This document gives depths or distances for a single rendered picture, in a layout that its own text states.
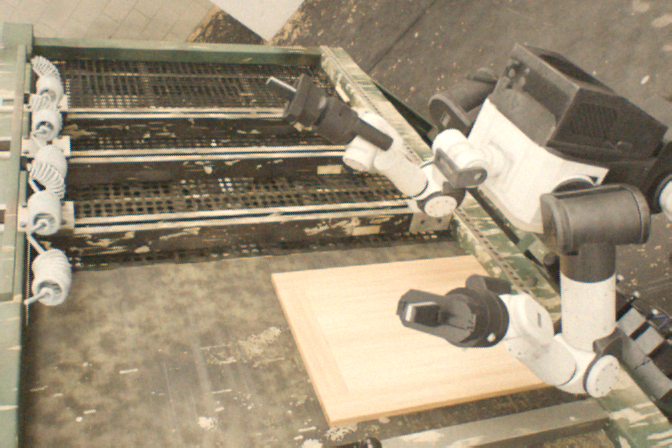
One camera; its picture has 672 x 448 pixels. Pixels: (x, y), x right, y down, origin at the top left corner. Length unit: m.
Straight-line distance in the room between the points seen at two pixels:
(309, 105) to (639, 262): 1.57
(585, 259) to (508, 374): 0.45
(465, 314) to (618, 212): 0.36
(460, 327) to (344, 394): 0.51
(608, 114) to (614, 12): 2.05
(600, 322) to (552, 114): 0.37
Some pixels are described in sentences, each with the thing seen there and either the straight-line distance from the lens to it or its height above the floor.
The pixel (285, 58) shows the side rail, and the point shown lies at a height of 1.03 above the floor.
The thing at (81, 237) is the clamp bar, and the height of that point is 1.75.
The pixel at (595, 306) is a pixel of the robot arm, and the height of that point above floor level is 1.23.
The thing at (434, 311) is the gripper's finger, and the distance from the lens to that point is 0.93.
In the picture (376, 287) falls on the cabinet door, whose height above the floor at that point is 1.16.
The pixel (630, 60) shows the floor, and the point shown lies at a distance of 3.11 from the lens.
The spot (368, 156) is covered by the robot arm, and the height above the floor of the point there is 1.40.
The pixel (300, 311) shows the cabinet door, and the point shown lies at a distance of 1.54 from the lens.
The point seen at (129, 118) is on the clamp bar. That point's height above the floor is 1.62.
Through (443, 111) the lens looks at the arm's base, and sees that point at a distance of 1.46.
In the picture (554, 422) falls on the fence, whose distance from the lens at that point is 1.48.
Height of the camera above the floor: 2.29
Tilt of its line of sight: 36 degrees down
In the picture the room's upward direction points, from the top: 60 degrees counter-clockwise
